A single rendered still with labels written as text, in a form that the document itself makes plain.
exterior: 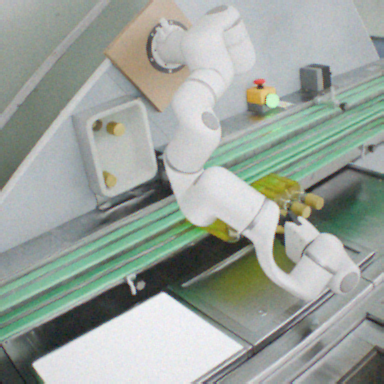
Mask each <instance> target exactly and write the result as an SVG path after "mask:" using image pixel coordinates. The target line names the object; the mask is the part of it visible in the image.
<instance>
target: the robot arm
mask: <svg viewBox="0 0 384 384"><path fill-rule="evenodd" d="M159 22H160V23H161V26H163V27H162V28H161V29H160V27H157V28H156V31H157V32H156V34H155V37H154V39H153V43H152V51H151V52H152V55H153V57H154V59H155V61H156V62H157V63H159V65H160V66H161V67H163V68H177V67H179V66H181V65H187V66H188V68H189V72H190V75H189V76H188V78H187V79H186V80H185V81H184V82H182V83H181V86H180V87H179V89H178V90H176V92H175V93H174V95H173V97H172V100H171V105H172V109H173V110H174V113H175V114H176V116H177V118H178V122H179V127H178V130H177V132H176V134H175V135H174V137H173V138H172V140H171V141H170V143H169V144H168V145H167V147H166V149H165V151H164V153H163V161H164V165H165V169H166V171H167V174H168V177H169V180H170V182H171V185H172V188H173V190H174V193H175V195H176V201H177V203H178V205H179V208H180V209H181V211H182V212H183V214H184V215H185V217H186V218H187V219H188V220H189V221H190V222H191V223H193V224H195V225H196V226H199V227H206V226H209V225H211V224H213V223H214V222H215V220H216V219H217V218H219V219H220V220H222V221H224V222H225V223H227V224H228V225H230V226H232V227H233V228H234V229H236V230H237V231H239V232H240V233H242V234H243V235H245V236H246V237H247V238H248V239H251V240H252V241H253V243H254V245H255V248H256V251H257V252H256V255H257V258H258V261H259V263H260V265H261V267H262V269H263V270H264V271H263V272H265V273H266V275H267V276H268V277H269V278H270V279H271V280H272V281H273V282H275V283H276V284H277V285H279V286H280V287H282V288H283V289H285V291H287V292H290V294H292V295H293V296H294V297H297V298H298V299H300V300H302V301H311V300H313V299H315V298H316V297H317V296H318V295H319V294H320V292H321V291H322V290H323V288H324V287H325V286H327V287H328V288H329V289H331V291H333V292H335V294H337V295H338V294H340V295H344V294H348V293H349V292H351V291H352V290H353V289H354V288H355V287H356V286H357V284H358V282H359V280H360V271H359V267H357V266H356V264H355V263H354V262H352V260H351V259H350V258H349V255H347V253H346V252H345V249H344V248H343V245H342V243H341V241H339V240H338V239H337V238H336V237H335V236H333V235H332V234H326V233H322V234H320V233H319V232H318V231H317V230H316V229H315V228H314V226H312V225H311V224H310V223H308V221H307V220H306V219H304V218H303V217H301V216H300V217H298V219H297V217H295V215H294V214H293V211H292V210H291V211H288V212H287V213H286V215H285V216H286V217H284V215H282V214H279V207H278V205H276V204H274V202H272V201H271V200H269V199H268V198H266V197H265V196H263V194H261V193H260V192H258V191H257V190H255V189H253V188H251V187H250V186H249V185H248V184H247V183H245V182H244V181H243V180H241V179H240V178H238V177H237V176H235V175H234V174H233V173H232V172H230V171H229V170H227V169H223V168H221V167H211V168H207V169H205V170H204V168H203V165H204V164H205V162H206V161H207V160H208V159H209V157H210V156H211V155H212V153H213V152H214V150H215V149H216V147H217V146H218V144H219V141H220V137H221V127H220V123H219V121H218V119H217V117H216V115H215V114H214V112H213V110H212V109H213V108H214V106H215V105H216V104H217V102H218V101H220V99H221V98H222V96H223V94H224V92H226V91H227V89H228V88H229V86H230V85H231V84H232V83H233V79H234V78H235V75H240V74H243V73H245V72H246V73H247V72H249V71H250V70H251V68H252V67H253V66H254V64H255V62H256V55H255V52H254V49H253V45H252V43H251V40H250V37H249V34H248V32H247V29H246V27H245V24H244V23H243V20H242V18H241V16H240V14H239V12H238V11H237V10H236V8H235V7H233V6H230V5H221V6H220V5H218V6H216V7H214V8H213V9H210V10H209V11H208V12H206V13H205V14H204V15H203V16H202V17H201V18H200V19H199V20H197V21H196V22H195V24H194V25H193V26H192V27H191V28H190V29H188V30H187V31H185V30H184V29H181V28H180V27H178V26H176V25H168V23H167V21H165V18H164V17H162V18H160V19H159ZM277 225H278V226H280V225H281V226H282V228H283V229H284V233H283V234H280V233H279V234H277V233H275V230H276V227H277ZM274 236H275V237H276V238H277V239H278V240H280V244H281V245H284V246H285V248H286V252H287V256H288V257H289V258H290V260H292V261H293V262H294V263H296V266H295V267H294V268H293V270H292V271H291V273H290V274H289V275H287V274H285V273H284V272H283V271H282V270H281V269H280V268H278V267H277V266H276V265H275V261H274V259H273V256H272V244H273V238H274Z"/></svg>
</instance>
